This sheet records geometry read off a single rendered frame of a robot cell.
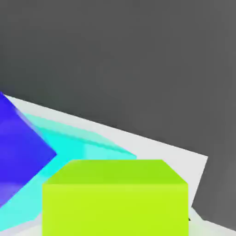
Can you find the large cyan box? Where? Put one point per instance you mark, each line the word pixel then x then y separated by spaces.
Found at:
pixel 73 147

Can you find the small lime green cube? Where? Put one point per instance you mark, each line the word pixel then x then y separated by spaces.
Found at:
pixel 115 206

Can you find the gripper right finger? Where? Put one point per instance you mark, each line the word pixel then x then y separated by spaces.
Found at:
pixel 206 228

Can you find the large blue box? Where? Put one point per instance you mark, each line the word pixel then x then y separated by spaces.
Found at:
pixel 20 153

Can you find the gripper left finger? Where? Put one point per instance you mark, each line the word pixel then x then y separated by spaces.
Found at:
pixel 24 230

